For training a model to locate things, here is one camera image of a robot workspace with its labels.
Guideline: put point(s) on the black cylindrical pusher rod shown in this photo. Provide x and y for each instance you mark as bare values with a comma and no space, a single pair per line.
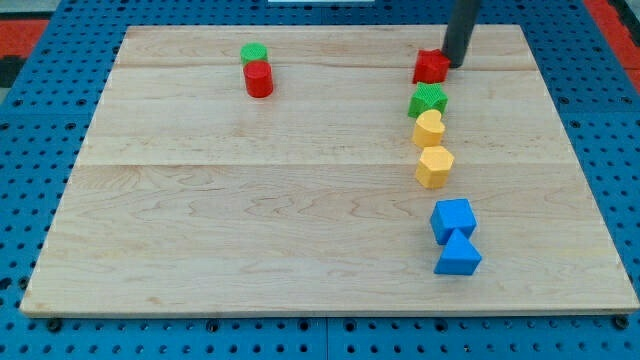
459,30

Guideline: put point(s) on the light wooden board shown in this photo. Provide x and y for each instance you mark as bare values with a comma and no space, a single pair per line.
191,199

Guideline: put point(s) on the blue triangle block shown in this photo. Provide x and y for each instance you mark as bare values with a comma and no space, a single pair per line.
459,256

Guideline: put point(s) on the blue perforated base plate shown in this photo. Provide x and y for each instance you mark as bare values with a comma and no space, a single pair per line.
45,115

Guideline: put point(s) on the yellow hexagon block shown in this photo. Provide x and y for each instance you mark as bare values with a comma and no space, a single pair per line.
434,166

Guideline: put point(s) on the blue cube block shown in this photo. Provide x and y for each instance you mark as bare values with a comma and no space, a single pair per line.
452,214

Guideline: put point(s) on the red cylinder block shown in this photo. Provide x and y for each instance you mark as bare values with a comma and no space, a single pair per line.
258,78

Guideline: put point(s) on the green cylinder block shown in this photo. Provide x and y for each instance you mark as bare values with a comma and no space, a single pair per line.
253,51

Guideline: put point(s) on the red star block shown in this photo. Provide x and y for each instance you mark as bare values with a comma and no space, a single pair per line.
431,66

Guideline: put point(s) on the yellow heart block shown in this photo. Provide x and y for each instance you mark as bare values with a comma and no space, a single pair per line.
429,129

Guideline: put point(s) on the green star block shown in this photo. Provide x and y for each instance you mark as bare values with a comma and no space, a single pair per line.
427,96

